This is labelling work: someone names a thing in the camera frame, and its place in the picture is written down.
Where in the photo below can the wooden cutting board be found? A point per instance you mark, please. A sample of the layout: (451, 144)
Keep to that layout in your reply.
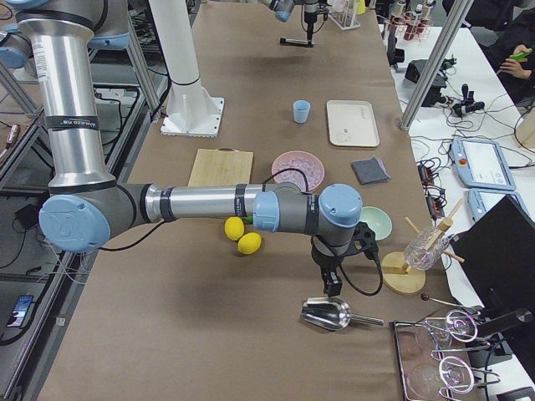
(221, 167)

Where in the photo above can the clear ice cubes pile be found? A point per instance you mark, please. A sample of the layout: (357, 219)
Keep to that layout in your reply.
(299, 169)

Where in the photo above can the blue teach pendant upper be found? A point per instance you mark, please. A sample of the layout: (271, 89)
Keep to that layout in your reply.
(481, 164)

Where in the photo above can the smartphone on floor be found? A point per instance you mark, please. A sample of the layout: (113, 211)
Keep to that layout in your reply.
(20, 311)

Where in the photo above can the blue teach pendant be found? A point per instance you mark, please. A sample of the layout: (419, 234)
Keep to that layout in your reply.
(480, 200)
(481, 164)

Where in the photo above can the steel ice scoop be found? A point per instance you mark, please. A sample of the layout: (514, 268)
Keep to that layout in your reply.
(333, 314)

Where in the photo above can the light blue cup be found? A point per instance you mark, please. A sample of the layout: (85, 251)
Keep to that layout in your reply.
(301, 110)

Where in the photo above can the aluminium frame post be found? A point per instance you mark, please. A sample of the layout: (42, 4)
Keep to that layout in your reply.
(445, 39)

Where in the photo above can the yellow lemon outer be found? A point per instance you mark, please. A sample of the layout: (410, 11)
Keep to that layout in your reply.
(249, 243)

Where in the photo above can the white wire rack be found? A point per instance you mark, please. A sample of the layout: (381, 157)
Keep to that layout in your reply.
(344, 13)

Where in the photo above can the black wire glass rack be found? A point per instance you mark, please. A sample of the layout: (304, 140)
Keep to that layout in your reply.
(463, 352)

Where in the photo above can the wooden cup stand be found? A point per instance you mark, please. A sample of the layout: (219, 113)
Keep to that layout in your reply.
(404, 271)

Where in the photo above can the black laptop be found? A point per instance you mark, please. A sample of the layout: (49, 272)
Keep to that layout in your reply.
(498, 253)

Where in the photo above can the steel muddler black tip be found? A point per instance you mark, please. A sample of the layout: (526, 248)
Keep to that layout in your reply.
(296, 42)

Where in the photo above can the pink bowl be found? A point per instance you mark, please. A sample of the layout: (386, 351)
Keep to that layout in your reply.
(297, 167)

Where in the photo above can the yellow lemon near board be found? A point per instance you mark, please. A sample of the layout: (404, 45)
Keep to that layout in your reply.
(234, 228)

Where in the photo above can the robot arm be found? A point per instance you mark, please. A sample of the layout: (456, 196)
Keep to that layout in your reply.
(283, 10)
(89, 204)

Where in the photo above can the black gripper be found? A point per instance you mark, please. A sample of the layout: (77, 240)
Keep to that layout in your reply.
(309, 17)
(325, 261)

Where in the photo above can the cream rabbit tray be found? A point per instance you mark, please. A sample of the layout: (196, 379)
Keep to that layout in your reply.
(352, 123)

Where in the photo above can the clear glass on stand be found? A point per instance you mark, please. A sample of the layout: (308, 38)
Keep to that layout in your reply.
(427, 247)

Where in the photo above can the blue teach pendant lower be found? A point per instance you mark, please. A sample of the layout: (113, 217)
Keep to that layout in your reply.
(480, 200)

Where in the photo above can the mint green bowl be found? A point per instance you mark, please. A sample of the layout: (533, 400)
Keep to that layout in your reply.
(377, 220)

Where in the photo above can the grey folded cloth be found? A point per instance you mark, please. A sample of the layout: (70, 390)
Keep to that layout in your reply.
(370, 171)

